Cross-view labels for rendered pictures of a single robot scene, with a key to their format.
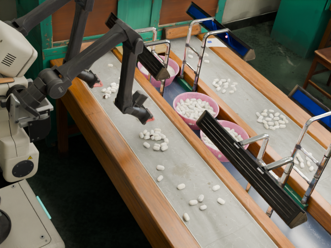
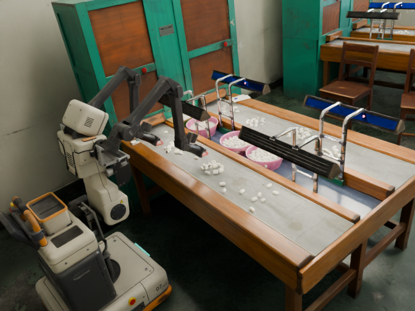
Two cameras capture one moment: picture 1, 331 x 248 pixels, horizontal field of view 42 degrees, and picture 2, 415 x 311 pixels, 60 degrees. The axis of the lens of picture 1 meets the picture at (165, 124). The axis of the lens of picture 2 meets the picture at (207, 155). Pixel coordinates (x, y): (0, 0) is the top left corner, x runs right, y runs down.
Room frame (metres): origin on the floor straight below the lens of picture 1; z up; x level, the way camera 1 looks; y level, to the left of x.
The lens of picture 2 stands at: (-0.32, -0.03, 2.01)
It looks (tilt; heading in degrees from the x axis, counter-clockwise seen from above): 30 degrees down; 3
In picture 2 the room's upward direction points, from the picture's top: 8 degrees counter-clockwise
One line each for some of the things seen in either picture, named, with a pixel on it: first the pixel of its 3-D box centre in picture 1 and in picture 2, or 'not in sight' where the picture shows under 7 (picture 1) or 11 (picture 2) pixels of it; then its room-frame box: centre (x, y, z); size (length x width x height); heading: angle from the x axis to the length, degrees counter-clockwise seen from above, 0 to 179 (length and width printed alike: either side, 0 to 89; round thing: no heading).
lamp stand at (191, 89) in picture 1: (203, 57); (233, 105); (2.32, -0.16, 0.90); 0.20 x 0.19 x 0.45; 36
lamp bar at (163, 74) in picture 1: (135, 43); (179, 103); (2.04, 0.23, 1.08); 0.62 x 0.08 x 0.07; 36
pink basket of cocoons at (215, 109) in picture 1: (194, 112); (238, 144); (1.99, -0.16, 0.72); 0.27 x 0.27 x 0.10
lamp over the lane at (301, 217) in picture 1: (247, 162); (283, 148); (1.26, -0.35, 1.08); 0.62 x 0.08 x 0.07; 36
